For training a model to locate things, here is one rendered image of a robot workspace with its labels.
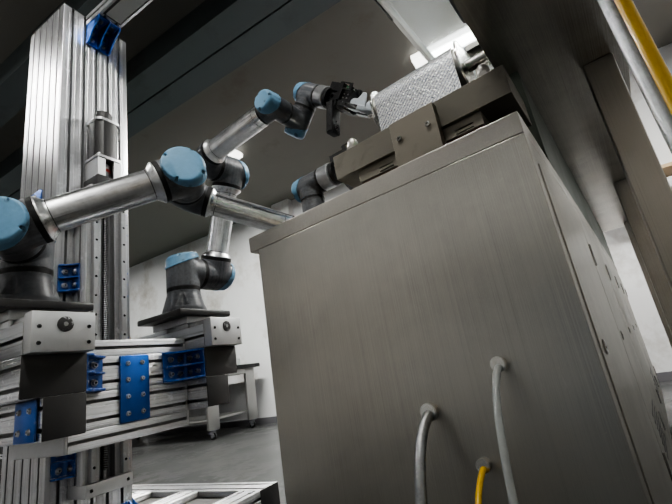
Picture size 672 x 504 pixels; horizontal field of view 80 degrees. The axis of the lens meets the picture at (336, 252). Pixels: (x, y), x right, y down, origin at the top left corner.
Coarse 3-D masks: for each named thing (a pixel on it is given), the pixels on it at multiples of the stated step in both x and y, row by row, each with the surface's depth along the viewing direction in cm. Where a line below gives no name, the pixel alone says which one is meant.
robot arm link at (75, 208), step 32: (160, 160) 105; (192, 160) 108; (96, 192) 99; (128, 192) 102; (160, 192) 106; (192, 192) 112; (0, 224) 88; (32, 224) 91; (64, 224) 96; (0, 256) 94; (32, 256) 99
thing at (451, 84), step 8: (448, 80) 101; (456, 80) 100; (432, 88) 103; (440, 88) 102; (448, 88) 101; (456, 88) 99; (416, 96) 106; (424, 96) 105; (432, 96) 103; (440, 96) 102; (408, 104) 107; (416, 104) 106; (424, 104) 104; (392, 112) 110; (400, 112) 109; (408, 112) 107; (384, 120) 111; (392, 120) 110; (384, 128) 111
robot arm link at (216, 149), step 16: (256, 96) 128; (272, 96) 126; (256, 112) 131; (272, 112) 128; (288, 112) 132; (240, 128) 135; (256, 128) 134; (208, 144) 144; (224, 144) 140; (240, 144) 141; (208, 160) 145; (208, 176) 152
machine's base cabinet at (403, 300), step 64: (448, 192) 70; (512, 192) 63; (320, 256) 86; (384, 256) 76; (448, 256) 68; (512, 256) 62; (576, 256) 67; (320, 320) 83; (384, 320) 74; (448, 320) 67; (512, 320) 61; (576, 320) 55; (320, 384) 81; (384, 384) 72; (448, 384) 65; (512, 384) 59; (576, 384) 55; (640, 384) 99; (320, 448) 79; (384, 448) 71; (448, 448) 64; (512, 448) 58; (576, 448) 54; (640, 448) 57
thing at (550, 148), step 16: (512, 80) 93; (528, 96) 95; (528, 112) 90; (528, 128) 89; (544, 128) 107; (544, 144) 90; (560, 160) 122; (560, 176) 100; (576, 192) 141; (592, 224) 168
